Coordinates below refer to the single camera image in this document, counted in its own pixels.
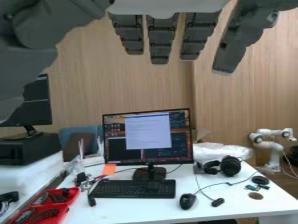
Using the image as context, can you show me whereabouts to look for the black mouse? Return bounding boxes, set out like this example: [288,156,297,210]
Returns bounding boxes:
[179,192,199,211]

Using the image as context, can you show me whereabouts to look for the red tray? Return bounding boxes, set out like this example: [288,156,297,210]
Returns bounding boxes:
[6,204,68,224]
[28,187,82,214]

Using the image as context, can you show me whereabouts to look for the small black object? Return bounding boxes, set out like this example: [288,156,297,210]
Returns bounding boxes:
[87,193,98,208]

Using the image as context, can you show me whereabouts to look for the black bag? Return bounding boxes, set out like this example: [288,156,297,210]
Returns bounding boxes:
[0,132,63,167]

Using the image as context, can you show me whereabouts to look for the clear plastic bag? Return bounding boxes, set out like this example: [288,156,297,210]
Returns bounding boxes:
[192,142,255,164]

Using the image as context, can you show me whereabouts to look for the black headphones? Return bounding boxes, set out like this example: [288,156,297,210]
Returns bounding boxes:
[0,190,22,214]
[201,155,244,178]

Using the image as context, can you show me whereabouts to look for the blue grey chair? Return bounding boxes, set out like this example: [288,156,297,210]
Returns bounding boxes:
[59,124,104,148]

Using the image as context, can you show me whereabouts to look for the black keyboard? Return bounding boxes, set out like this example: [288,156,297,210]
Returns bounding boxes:
[90,178,177,199]

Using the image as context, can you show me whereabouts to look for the white foam box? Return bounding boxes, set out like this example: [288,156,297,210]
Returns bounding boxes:
[0,151,68,214]

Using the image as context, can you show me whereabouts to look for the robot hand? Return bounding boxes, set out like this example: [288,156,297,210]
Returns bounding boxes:
[0,0,298,124]

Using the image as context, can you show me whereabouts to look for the orange sticky note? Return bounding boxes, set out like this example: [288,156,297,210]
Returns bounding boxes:
[102,163,118,177]

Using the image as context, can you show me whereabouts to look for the black computer screen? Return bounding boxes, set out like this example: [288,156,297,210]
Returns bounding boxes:
[0,73,54,140]

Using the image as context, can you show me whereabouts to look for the small white jointed device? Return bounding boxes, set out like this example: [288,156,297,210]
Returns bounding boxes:
[248,127,298,174]

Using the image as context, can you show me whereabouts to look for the white desk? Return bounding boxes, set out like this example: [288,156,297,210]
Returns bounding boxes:
[58,159,298,224]

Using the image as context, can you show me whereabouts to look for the lit computer screen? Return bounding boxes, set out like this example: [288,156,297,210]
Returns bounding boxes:
[102,107,196,183]

